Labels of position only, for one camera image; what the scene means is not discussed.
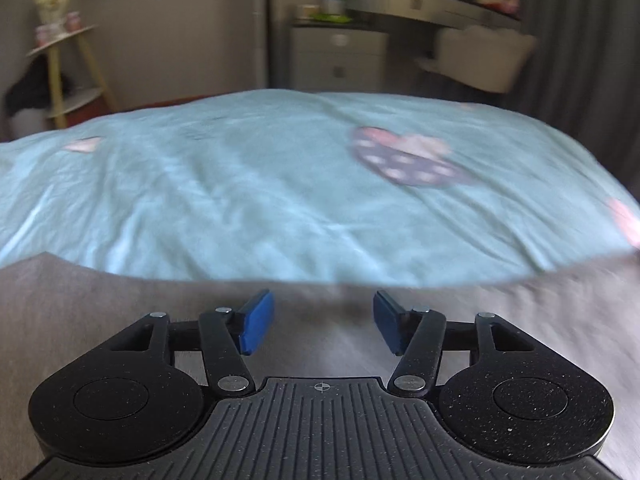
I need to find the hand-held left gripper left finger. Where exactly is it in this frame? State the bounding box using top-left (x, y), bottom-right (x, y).
top-left (98, 288), bottom-right (275, 397)

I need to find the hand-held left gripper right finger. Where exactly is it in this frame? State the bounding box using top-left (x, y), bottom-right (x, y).
top-left (373, 290), bottom-right (543, 397)

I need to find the light blue printed bed sheet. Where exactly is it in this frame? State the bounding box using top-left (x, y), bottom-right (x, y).
top-left (0, 88), bottom-right (640, 289)

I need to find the white bedside cabinet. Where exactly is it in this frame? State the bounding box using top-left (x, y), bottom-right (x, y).
top-left (289, 21), bottom-right (391, 93)

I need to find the white chair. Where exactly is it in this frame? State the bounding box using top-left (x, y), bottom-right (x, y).
top-left (416, 26), bottom-right (539, 94)

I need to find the yellow corner shelf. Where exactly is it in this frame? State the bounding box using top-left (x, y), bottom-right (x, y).
top-left (26, 24), bottom-right (119, 130)

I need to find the white dressing table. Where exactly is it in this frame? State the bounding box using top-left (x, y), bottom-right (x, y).
top-left (345, 0), bottom-right (524, 31)

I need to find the dark cloth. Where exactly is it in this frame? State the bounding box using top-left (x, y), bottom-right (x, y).
top-left (4, 53), bottom-right (87, 117)

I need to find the grey curtain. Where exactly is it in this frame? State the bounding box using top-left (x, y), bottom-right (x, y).
top-left (500, 0), bottom-right (640, 181)

